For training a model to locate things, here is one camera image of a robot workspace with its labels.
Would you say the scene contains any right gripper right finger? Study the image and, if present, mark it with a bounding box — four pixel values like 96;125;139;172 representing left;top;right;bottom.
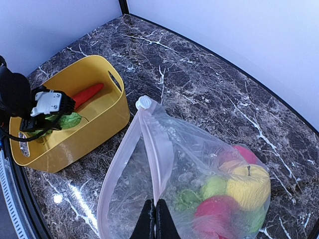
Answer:
156;199;181;239

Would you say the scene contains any green toy lettuce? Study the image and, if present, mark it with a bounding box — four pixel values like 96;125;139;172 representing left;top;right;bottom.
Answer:
246;206;267;234

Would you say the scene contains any yellow toy lemon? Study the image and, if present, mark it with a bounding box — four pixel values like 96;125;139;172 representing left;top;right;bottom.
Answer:
226;165;271;211

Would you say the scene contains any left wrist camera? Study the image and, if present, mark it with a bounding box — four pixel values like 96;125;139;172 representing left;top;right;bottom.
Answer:
0;56;32;119

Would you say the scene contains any clear zip top bag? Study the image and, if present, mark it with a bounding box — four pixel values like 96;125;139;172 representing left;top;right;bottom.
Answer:
97;96;268;239

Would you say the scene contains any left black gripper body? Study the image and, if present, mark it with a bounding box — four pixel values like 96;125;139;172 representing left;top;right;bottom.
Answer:
19;118;61;136

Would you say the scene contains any left black frame post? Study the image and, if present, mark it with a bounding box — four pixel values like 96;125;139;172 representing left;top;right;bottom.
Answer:
119;0;130;15

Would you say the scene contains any red toy tomato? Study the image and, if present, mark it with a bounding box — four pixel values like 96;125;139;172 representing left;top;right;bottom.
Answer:
193;195;239;239

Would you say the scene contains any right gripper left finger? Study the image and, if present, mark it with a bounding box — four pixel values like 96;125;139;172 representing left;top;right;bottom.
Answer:
130;199;156;239

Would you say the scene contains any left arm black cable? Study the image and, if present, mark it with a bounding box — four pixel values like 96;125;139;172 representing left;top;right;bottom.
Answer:
0;109;67;142

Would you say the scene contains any yellow plastic basket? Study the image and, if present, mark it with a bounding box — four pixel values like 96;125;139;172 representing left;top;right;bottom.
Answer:
10;55;130;173

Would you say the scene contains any red toy apple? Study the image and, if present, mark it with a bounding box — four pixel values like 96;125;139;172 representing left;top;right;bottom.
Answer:
219;144;258;166

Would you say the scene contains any orange toy carrot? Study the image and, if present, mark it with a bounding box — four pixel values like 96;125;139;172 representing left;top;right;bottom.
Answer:
72;83;104;109

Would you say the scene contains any black front rail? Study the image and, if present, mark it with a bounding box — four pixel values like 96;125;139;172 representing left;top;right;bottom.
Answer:
0;138;53;239

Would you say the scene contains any green toy cabbage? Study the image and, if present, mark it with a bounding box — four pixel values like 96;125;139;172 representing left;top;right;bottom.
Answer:
201;176;227;200

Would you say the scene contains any white slotted cable duct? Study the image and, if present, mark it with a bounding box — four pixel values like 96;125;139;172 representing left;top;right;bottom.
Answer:
0;150;34;239

